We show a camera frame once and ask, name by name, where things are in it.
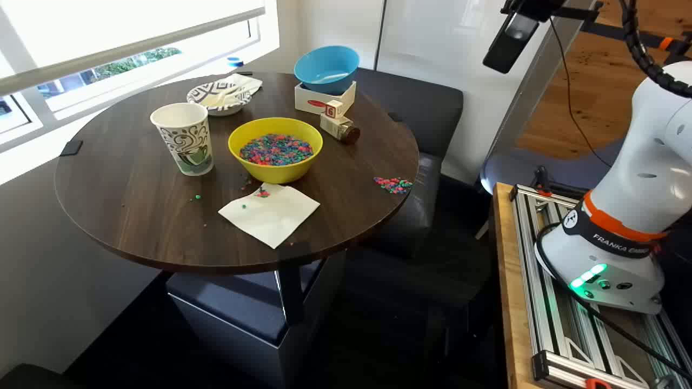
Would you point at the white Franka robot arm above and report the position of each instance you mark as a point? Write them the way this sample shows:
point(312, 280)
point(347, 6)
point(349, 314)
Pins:
point(650, 179)

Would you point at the wooden base board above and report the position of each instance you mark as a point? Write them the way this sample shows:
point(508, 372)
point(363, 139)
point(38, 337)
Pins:
point(508, 287)

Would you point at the small black flat device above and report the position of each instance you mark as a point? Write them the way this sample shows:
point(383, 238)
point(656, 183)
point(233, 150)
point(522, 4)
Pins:
point(71, 147)

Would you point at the white window frame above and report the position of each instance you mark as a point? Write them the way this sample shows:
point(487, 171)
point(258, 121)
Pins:
point(109, 54)

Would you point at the spilled colourful gravel patch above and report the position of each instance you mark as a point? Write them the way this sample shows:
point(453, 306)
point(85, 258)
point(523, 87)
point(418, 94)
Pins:
point(391, 184)

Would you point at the patterned styrofoam cup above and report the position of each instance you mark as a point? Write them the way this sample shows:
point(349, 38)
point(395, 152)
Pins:
point(184, 141)

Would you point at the black table leg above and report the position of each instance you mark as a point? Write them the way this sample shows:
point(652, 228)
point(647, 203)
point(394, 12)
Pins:
point(291, 293)

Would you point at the white wooden box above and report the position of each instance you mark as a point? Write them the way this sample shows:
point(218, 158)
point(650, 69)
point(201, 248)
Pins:
point(307, 97)

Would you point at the blue plastic bowl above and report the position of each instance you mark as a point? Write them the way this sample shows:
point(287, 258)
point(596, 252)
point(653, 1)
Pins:
point(325, 67)

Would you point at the square white napkin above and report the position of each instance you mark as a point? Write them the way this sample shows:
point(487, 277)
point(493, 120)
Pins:
point(270, 214)

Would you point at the yellow plastic bowl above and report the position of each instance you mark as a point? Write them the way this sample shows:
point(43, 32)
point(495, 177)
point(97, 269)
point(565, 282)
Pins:
point(277, 173)

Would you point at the aluminium profile robot frame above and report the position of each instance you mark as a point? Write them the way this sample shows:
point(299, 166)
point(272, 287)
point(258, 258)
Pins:
point(575, 337)

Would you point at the grey metal stand pole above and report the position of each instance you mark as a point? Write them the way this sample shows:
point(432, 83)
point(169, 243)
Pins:
point(536, 94)

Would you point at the colourful gravel heap in bowl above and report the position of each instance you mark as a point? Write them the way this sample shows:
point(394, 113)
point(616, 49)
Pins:
point(274, 150)

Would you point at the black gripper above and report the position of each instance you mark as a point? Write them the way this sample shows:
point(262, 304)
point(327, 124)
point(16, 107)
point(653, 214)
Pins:
point(520, 30)

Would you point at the grey round seat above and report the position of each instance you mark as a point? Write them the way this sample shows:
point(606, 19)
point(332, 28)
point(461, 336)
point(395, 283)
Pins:
point(533, 170)

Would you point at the black leather sofa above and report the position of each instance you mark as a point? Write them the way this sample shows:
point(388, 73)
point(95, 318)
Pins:
point(418, 114)

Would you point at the folded white paper towel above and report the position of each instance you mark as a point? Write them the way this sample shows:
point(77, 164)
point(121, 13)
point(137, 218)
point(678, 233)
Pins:
point(250, 87)

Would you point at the white black patterned bowl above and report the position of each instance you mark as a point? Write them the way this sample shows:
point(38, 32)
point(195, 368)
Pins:
point(214, 97)

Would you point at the small wooden toy truck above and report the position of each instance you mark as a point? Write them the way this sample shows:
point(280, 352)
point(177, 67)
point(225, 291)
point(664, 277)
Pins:
point(335, 126)

